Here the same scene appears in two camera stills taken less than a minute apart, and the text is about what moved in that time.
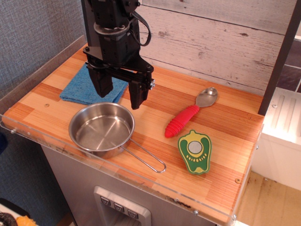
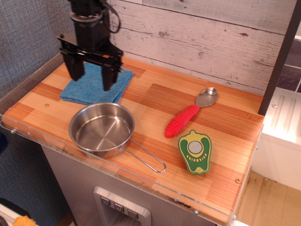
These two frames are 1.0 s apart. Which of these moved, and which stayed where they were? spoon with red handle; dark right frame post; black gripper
Moved: black gripper
Stayed: spoon with red handle; dark right frame post
